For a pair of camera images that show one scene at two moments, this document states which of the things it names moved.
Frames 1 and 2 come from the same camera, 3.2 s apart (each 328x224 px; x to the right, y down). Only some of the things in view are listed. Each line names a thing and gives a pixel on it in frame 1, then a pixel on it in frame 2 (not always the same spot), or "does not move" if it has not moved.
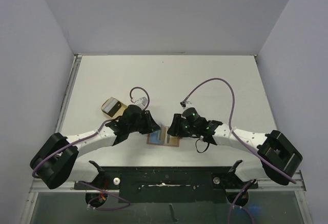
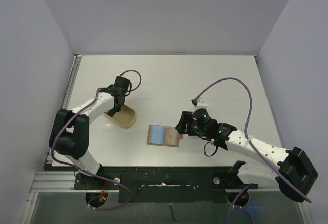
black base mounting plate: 168,184 does not move
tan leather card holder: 162,138 does not move
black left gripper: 151,126 → 116,108
